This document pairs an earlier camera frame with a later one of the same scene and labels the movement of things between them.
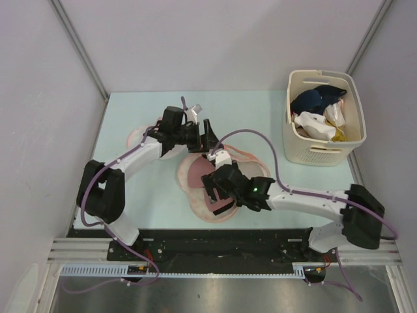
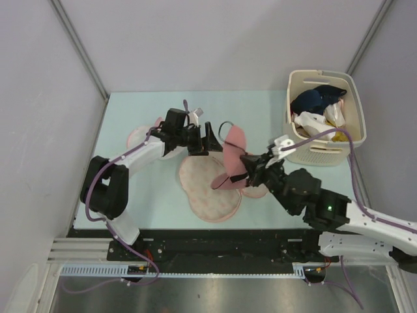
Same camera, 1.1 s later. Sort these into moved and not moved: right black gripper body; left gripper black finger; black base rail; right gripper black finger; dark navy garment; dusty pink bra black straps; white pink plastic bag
Moved: right gripper black finger; dusty pink bra black straps; right black gripper body
Not moved: left gripper black finger; black base rail; dark navy garment; white pink plastic bag
